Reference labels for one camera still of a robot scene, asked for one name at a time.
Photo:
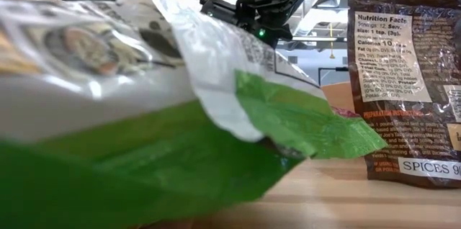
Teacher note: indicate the brown spice mix packet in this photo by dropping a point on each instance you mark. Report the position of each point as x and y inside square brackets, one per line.
[389, 59]

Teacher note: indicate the orange plastic bowl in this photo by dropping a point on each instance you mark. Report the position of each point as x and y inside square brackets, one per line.
[338, 95]

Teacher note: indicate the green white food packet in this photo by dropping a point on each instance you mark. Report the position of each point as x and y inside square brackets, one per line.
[144, 157]

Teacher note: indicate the ceiling light strip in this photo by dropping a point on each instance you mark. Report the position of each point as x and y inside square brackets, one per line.
[317, 38]

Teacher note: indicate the yellow hanging pendant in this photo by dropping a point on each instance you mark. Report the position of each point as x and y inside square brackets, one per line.
[331, 55]

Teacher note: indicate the black background gantry frame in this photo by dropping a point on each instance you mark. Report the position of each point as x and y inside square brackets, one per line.
[327, 68]

